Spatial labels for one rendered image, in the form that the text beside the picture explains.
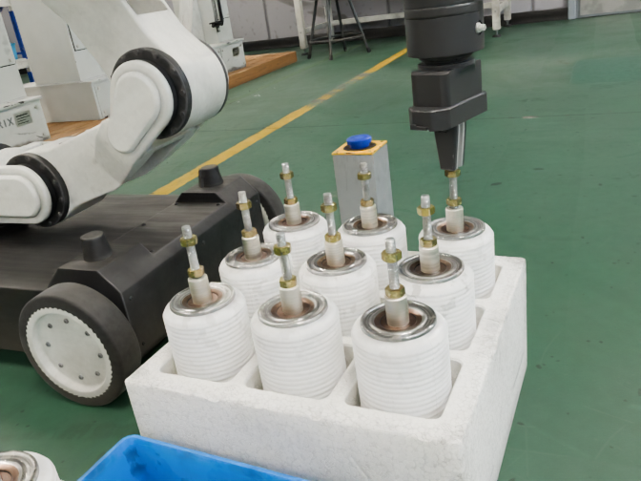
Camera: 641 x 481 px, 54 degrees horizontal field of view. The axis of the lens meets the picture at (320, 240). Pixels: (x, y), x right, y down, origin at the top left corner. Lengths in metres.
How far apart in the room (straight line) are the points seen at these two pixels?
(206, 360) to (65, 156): 0.60
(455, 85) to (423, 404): 0.35
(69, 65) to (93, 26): 2.25
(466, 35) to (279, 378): 0.42
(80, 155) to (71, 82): 2.18
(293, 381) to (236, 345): 0.09
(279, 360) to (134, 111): 0.51
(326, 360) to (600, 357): 0.50
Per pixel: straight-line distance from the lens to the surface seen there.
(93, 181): 1.20
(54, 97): 3.46
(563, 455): 0.86
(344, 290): 0.74
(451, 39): 0.73
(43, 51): 3.44
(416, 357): 0.60
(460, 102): 0.76
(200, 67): 1.05
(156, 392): 0.75
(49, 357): 1.11
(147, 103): 1.01
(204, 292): 0.73
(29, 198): 1.25
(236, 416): 0.70
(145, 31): 1.04
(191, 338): 0.71
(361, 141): 1.01
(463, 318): 0.73
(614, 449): 0.88
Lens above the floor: 0.57
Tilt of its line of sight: 22 degrees down
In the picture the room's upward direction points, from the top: 8 degrees counter-clockwise
